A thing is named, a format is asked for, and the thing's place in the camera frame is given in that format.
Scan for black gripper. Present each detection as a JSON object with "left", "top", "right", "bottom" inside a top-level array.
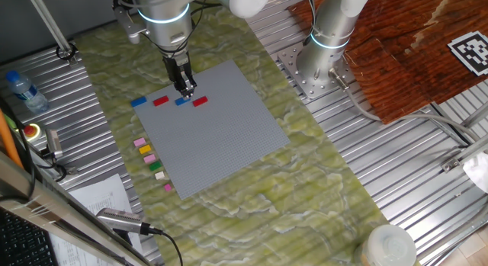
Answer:
[{"left": 162, "top": 50, "right": 198, "bottom": 99}]

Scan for grey Lego baseplate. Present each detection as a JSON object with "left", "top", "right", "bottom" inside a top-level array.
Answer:
[{"left": 132, "top": 59, "right": 291, "bottom": 201}]

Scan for printed paper sheets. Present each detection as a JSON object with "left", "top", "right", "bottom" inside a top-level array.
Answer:
[{"left": 49, "top": 173, "right": 144, "bottom": 266}]

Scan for aluminium stand pole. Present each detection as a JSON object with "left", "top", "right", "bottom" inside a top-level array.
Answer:
[{"left": 24, "top": 0, "right": 77, "bottom": 63}]

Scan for green marble pattern mat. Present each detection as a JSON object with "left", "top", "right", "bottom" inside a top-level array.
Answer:
[{"left": 73, "top": 0, "right": 422, "bottom": 266}]

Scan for plastic water bottle blue cap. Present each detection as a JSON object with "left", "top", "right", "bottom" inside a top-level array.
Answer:
[{"left": 5, "top": 69, "right": 50, "bottom": 114}]

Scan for red emergency stop button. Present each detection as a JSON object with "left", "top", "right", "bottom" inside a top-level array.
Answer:
[{"left": 14, "top": 123, "right": 42, "bottom": 142}]

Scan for orange pole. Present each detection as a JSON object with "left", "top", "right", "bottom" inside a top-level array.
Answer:
[{"left": 0, "top": 107, "right": 24, "bottom": 170}]

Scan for black keyboard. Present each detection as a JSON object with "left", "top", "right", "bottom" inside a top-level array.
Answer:
[{"left": 0, "top": 208, "right": 58, "bottom": 266}]

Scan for white plastic jar lid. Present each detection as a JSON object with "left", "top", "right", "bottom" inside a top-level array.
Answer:
[{"left": 358, "top": 223, "right": 418, "bottom": 266}]

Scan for black white fiducial marker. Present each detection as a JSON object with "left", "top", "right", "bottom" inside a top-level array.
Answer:
[{"left": 447, "top": 30, "right": 488, "bottom": 77}]

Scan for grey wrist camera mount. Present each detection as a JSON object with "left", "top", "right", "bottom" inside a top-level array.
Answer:
[{"left": 112, "top": 0, "right": 150, "bottom": 45}]

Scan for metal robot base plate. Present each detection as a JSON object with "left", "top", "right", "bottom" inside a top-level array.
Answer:
[{"left": 277, "top": 43, "right": 367, "bottom": 101}]

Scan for black cable ring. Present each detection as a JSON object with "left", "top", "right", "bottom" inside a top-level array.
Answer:
[{"left": 56, "top": 43, "right": 79, "bottom": 62}]

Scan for silver camera on mount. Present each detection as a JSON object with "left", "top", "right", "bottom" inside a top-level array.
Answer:
[{"left": 44, "top": 127, "right": 65, "bottom": 160}]

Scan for black camera cable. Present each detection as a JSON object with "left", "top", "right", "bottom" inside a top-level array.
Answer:
[{"left": 150, "top": 226, "right": 185, "bottom": 266}]

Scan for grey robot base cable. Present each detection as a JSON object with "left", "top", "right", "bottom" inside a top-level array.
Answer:
[{"left": 328, "top": 66, "right": 481, "bottom": 143}]

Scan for black table cable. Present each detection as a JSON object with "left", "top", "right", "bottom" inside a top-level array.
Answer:
[{"left": 17, "top": 117, "right": 69, "bottom": 200}]

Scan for metal frame bar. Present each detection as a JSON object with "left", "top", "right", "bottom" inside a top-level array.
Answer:
[{"left": 0, "top": 151, "right": 153, "bottom": 266}]

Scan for aluminium frame profile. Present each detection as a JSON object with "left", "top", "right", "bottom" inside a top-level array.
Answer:
[{"left": 429, "top": 101, "right": 488, "bottom": 174}]

